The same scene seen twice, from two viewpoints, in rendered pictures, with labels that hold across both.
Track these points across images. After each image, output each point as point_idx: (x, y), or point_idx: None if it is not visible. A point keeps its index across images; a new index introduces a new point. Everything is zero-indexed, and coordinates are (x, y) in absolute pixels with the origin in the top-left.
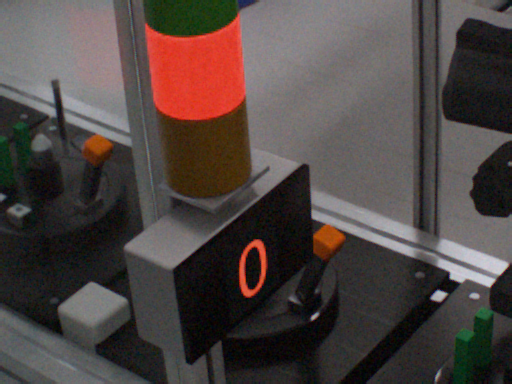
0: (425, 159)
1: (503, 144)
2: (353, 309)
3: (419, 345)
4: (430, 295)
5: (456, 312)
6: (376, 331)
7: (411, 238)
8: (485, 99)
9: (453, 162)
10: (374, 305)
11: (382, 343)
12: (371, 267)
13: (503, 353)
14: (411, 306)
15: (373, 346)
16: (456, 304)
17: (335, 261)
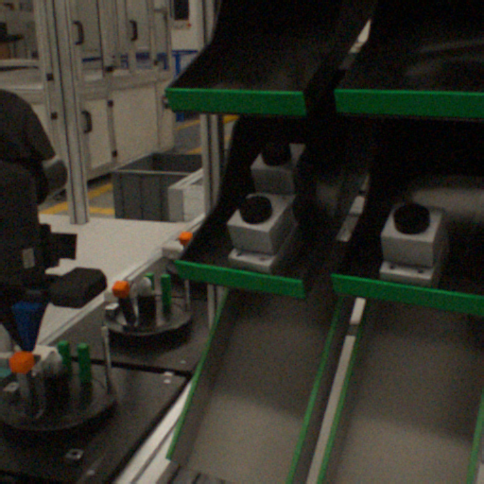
0: None
1: (73, 233)
2: (146, 350)
3: (117, 372)
4: (167, 371)
5: (150, 378)
6: (128, 358)
7: None
8: None
9: None
10: (151, 354)
11: (119, 363)
12: (185, 349)
13: (95, 386)
14: (152, 365)
15: (114, 360)
16: (158, 377)
17: (187, 338)
